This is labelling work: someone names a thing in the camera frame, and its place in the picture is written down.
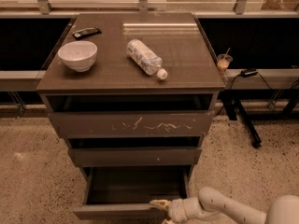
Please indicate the clear plastic water bottle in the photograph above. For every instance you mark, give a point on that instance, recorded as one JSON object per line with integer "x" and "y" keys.
{"x": 147, "y": 60}

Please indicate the white ceramic bowl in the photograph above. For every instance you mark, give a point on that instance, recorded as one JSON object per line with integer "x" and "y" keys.
{"x": 79, "y": 56}

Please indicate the black metal stand leg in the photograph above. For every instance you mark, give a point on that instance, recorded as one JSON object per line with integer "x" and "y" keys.
{"x": 230, "y": 104}

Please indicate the black remote control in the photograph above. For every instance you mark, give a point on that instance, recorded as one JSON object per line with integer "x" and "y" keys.
{"x": 86, "y": 32}

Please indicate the black power adapter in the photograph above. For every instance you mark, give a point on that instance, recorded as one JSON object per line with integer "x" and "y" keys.
{"x": 248, "y": 72}

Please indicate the grey drawer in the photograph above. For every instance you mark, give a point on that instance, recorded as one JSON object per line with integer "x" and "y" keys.
{"x": 118, "y": 157}
{"x": 130, "y": 124}
{"x": 126, "y": 192}

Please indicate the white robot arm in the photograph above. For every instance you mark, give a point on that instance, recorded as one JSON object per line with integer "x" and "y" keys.
{"x": 209, "y": 204}

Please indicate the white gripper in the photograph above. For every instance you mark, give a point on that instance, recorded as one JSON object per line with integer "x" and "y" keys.
{"x": 177, "y": 210}

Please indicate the plastic cup with straw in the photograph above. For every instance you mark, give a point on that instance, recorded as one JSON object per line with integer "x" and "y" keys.
{"x": 224, "y": 60}

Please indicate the dark grey drawer cabinet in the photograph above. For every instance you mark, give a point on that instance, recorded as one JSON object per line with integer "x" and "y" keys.
{"x": 116, "y": 83}

